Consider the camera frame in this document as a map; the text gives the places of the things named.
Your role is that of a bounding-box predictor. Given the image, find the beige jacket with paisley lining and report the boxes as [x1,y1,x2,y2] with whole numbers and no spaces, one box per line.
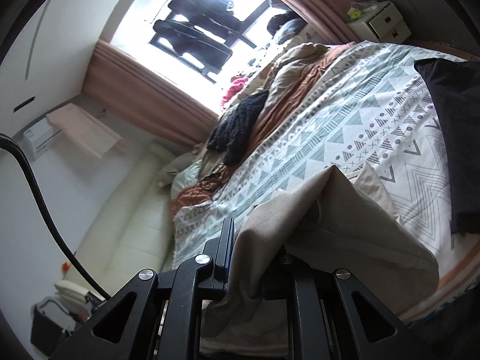
[200,166,439,357]

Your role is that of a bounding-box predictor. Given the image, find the dark hanging clothes at window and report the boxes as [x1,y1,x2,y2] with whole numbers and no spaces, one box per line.
[153,0,242,74]

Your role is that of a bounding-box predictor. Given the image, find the black knitted garment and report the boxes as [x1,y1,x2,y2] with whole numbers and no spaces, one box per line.
[207,90,269,167]

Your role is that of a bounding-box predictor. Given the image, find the geometric patterned bed cover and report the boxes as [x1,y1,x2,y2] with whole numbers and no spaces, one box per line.
[170,40,470,320]

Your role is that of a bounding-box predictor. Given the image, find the pink curtain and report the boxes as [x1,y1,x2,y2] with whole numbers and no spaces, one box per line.
[82,40,217,147]

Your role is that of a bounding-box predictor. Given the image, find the rust and beige crumpled duvet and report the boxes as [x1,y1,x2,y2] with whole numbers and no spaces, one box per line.
[170,41,355,216]

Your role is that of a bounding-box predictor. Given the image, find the pink red garment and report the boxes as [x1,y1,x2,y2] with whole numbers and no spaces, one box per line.
[220,76,249,107]

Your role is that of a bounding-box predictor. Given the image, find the dark pillow by window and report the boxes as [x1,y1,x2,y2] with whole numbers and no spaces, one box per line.
[267,10,307,45]

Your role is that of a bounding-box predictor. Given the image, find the white bedside drawer cabinet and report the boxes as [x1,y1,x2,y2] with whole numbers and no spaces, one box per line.
[347,1,412,44]

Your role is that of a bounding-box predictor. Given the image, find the white wall air conditioner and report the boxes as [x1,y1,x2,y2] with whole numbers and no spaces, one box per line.
[23,118,63,160]

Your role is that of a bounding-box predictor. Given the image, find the black cable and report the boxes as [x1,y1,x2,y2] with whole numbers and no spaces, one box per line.
[0,133,112,302]

